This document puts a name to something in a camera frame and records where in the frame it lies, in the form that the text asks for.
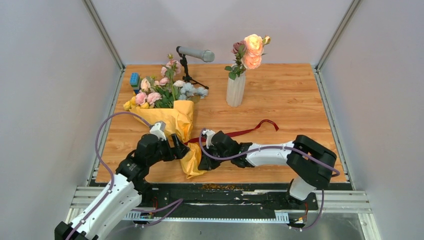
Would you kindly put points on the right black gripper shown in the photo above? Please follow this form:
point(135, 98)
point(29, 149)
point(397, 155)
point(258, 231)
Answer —
point(206, 163)

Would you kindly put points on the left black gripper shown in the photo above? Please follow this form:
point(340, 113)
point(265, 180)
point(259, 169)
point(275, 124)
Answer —
point(179, 151)

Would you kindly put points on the dark red ribbon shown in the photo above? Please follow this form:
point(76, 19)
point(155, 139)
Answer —
point(237, 133)

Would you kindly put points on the yellow flower bouquet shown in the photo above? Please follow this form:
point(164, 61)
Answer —
point(171, 100)

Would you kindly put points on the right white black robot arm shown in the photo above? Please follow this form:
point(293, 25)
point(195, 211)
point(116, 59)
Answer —
point(313, 163)

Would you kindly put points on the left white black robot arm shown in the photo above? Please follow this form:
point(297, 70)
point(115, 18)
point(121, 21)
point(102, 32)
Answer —
point(125, 190)

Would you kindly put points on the white ribbed vase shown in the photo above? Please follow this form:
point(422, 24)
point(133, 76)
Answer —
point(235, 90)

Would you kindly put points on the orange flowers in vase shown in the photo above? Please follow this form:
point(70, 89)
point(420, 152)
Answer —
point(247, 55)

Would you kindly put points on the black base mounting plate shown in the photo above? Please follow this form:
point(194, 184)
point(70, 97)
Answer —
point(226, 200)

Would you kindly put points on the colourful toy block train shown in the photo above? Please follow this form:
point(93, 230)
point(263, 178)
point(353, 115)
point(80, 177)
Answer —
point(135, 82)

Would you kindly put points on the silver microphone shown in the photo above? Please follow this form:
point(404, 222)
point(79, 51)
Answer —
point(206, 56)

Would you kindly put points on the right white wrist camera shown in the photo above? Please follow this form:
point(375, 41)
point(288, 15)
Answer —
point(208, 135)

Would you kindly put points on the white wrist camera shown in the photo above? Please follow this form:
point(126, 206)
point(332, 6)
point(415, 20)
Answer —
point(208, 135)
point(158, 129)

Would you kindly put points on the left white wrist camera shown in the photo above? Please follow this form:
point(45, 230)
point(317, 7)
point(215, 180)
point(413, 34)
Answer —
point(158, 129)

